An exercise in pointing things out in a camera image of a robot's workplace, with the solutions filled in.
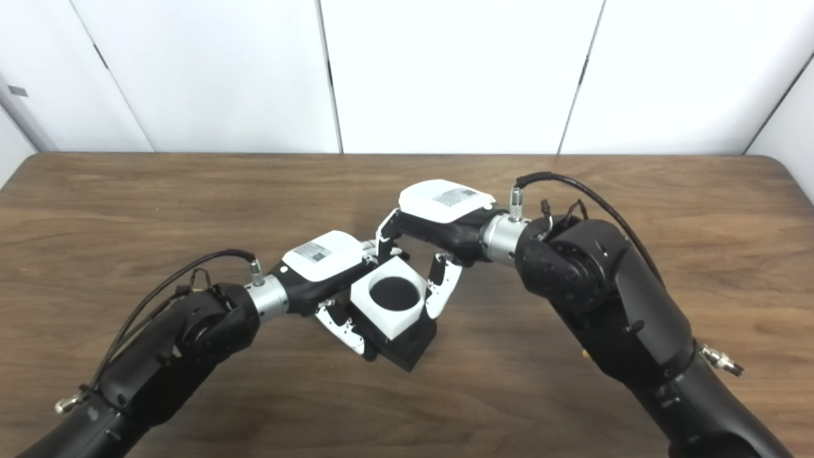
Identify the black peg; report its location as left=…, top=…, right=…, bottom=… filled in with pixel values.
left=347, top=277, right=438, bottom=373

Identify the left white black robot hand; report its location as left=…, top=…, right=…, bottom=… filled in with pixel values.
left=270, top=230, right=408, bottom=362

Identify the right thin black wrist wire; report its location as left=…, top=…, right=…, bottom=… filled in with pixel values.
left=539, top=198, right=590, bottom=231

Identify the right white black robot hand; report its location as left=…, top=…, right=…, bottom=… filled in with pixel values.
left=375, top=180, right=497, bottom=319

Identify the left thin black wrist wire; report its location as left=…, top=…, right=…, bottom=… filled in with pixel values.
left=172, top=267, right=214, bottom=300

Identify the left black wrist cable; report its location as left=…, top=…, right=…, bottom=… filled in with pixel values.
left=54, top=249, right=266, bottom=414

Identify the white square piece with hole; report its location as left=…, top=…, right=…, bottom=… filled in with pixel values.
left=350, top=256, right=428, bottom=342

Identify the thin black wrist wire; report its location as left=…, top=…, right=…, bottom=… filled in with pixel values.
left=172, top=267, right=214, bottom=300
left=539, top=198, right=590, bottom=231

